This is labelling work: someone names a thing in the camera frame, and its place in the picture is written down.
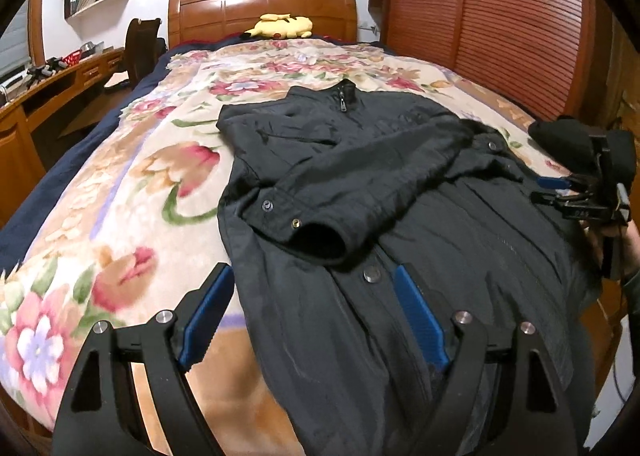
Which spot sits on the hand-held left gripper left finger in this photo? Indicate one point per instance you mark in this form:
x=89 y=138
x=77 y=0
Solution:
x=205 y=321

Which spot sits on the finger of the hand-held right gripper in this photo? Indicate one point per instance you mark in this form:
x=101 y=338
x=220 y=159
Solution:
x=550 y=181
x=550 y=198

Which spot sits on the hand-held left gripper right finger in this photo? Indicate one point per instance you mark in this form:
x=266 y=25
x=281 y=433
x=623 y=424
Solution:
x=420 y=316

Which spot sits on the black jacket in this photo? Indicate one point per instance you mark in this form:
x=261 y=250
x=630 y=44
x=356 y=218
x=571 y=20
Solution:
x=375 y=196

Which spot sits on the person's right forearm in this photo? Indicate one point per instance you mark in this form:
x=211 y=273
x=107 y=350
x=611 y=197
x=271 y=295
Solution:
x=634 y=301

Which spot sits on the person's right hand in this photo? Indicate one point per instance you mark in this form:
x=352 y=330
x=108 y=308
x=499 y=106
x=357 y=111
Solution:
x=631 y=251

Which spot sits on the floral blanket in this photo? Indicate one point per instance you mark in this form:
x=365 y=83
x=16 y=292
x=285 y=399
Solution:
x=125 y=196

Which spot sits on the wooden louvered wardrobe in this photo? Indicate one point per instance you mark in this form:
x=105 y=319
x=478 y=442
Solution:
x=475 y=10

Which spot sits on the wooden desk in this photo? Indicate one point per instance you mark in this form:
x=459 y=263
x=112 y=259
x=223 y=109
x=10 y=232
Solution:
x=30 y=115

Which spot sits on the dark brown chair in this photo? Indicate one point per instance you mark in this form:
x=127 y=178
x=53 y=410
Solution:
x=142 y=50

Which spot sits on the red basket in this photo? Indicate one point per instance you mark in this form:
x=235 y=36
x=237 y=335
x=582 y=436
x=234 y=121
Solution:
x=73 y=57

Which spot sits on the metal bowl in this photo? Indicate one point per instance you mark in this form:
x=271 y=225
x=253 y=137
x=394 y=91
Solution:
x=90 y=46

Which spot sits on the black device on desk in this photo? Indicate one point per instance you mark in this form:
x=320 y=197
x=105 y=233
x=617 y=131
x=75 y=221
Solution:
x=47 y=68

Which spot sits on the yellow plush toy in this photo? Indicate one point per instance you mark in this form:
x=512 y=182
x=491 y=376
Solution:
x=282 y=27

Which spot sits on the wooden bed headboard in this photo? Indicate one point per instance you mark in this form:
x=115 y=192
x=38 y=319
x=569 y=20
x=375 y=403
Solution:
x=260 y=10

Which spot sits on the grey window blind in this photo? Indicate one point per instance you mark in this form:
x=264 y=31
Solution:
x=14 y=48

